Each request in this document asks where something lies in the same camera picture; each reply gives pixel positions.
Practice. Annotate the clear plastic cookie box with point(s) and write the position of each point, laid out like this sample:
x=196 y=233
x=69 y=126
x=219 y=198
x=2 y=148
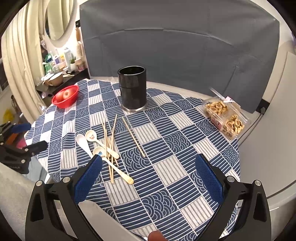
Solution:
x=226 y=115

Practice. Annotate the person right hand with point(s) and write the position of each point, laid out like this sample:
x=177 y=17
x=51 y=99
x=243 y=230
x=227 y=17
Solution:
x=156 y=236

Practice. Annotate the green bottle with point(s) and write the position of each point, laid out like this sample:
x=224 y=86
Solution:
x=48 y=64

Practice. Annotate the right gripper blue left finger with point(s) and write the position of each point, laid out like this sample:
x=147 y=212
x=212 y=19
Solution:
x=87 y=178

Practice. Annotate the red apple left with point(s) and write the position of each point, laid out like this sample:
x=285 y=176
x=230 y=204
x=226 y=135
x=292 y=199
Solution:
x=59 y=96

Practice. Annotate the black cylindrical utensil holder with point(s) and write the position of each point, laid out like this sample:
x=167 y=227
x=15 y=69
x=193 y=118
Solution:
x=133 y=88

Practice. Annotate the black side shelf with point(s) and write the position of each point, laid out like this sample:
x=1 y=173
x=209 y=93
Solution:
x=47 y=92

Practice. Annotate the small potted plant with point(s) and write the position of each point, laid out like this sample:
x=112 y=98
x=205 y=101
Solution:
x=73 y=66

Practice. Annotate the round wall mirror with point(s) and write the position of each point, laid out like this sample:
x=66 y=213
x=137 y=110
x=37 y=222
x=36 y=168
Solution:
x=59 y=21

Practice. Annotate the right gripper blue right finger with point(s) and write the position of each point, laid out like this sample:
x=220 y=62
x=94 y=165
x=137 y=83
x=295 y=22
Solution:
x=209 y=178

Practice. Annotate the blue patterned tablecloth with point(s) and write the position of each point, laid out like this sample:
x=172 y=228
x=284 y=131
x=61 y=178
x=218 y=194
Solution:
x=167 y=194

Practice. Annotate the grey fabric backdrop board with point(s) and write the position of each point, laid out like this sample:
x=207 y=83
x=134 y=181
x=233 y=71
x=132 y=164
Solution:
x=229 y=46

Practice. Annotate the long wooden chopstick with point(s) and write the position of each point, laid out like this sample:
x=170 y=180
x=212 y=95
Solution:
x=133 y=137

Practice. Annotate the red apple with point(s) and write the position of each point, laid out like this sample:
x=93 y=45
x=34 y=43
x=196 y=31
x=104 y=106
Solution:
x=59 y=96
x=68 y=93

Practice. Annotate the white spoon bear print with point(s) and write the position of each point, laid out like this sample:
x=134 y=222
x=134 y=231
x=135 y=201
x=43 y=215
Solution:
x=91 y=136

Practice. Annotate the red plastic basket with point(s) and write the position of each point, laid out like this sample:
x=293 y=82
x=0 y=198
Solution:
x=68 y=102

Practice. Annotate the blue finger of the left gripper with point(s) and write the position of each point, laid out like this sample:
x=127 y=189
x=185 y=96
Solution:
x=36 y=148
x=20 y=128

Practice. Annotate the plain white ceramic spoon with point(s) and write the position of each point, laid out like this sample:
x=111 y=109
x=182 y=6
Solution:
x=83 y=143

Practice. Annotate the white lotion bottle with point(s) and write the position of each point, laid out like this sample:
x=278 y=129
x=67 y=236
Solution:
x=68 y=57

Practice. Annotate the red apple right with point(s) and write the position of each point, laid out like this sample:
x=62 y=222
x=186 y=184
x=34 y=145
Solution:
x=68 y=93

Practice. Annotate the cream curtain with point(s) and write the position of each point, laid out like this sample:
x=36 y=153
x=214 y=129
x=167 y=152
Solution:
x=22 y=58

